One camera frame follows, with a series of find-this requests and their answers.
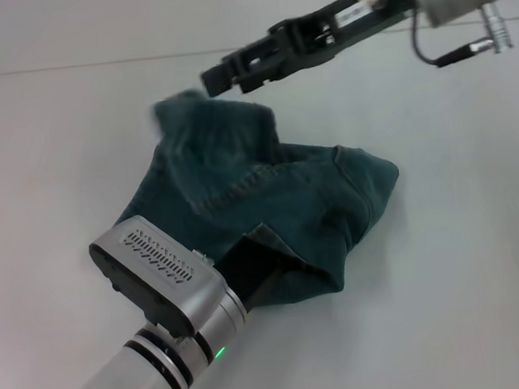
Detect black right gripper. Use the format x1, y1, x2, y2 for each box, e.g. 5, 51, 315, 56
193, 0, 429, 99

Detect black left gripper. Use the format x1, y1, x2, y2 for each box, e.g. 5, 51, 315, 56
209, 221, 296, 318

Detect blue denim shorts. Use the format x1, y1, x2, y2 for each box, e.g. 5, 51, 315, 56
106, 70, 412, 315

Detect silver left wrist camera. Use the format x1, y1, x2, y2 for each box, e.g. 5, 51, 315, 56
85, 207, 232, 345

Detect black cable with metal plug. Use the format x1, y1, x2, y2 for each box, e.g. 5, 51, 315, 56
408, 0, 517, 71

